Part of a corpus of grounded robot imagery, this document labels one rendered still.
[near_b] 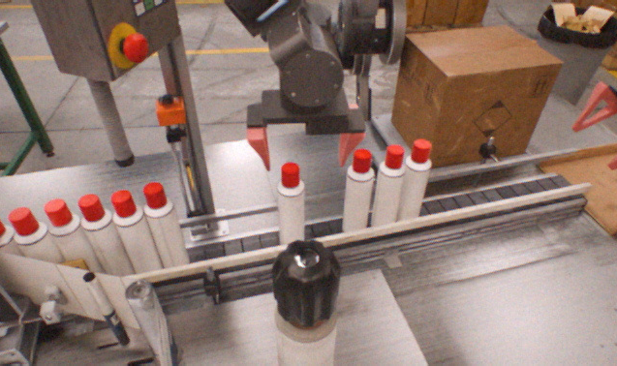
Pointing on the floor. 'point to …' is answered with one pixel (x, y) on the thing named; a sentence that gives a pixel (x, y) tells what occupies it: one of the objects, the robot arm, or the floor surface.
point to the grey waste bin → (572, 67)
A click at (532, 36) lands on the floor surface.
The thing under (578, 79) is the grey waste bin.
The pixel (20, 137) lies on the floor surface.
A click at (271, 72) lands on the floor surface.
